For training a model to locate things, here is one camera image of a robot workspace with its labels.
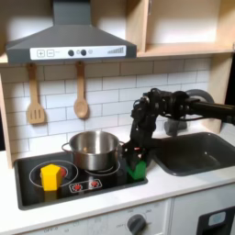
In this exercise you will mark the green block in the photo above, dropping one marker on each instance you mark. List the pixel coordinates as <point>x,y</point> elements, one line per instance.
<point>138,172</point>

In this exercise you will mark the yellow hexagonal block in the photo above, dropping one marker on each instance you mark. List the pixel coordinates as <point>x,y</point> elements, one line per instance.
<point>50,179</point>

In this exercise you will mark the dark grey tap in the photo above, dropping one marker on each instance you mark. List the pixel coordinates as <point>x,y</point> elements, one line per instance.
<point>174,127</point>

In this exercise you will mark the steel pot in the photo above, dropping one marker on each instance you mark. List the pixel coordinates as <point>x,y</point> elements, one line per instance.
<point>95,150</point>

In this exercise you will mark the black stove top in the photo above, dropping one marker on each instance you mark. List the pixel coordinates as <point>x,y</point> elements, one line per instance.
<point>107,186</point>

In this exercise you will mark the dark grey sink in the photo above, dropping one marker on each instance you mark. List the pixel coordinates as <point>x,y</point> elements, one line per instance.
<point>189,156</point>

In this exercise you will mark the wooden spoon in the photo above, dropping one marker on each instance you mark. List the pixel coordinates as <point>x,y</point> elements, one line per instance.
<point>81,107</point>

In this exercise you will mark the white cabinet front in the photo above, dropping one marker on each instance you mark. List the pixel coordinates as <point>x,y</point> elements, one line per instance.
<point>186,208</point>

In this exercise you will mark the white oven control panel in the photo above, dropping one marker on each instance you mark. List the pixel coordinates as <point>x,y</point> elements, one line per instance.
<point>107,221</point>

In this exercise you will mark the grey oven knob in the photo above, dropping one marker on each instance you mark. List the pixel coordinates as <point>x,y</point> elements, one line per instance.
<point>136,225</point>

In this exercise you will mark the black appliance door panel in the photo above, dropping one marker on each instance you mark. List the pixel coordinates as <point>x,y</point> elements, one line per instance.
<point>205,228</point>

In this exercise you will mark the wooden slotted spatula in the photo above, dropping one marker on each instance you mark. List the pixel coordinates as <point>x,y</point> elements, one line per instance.
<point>35,113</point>

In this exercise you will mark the grey range hood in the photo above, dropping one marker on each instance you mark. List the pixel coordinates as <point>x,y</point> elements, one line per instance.
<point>70,36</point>

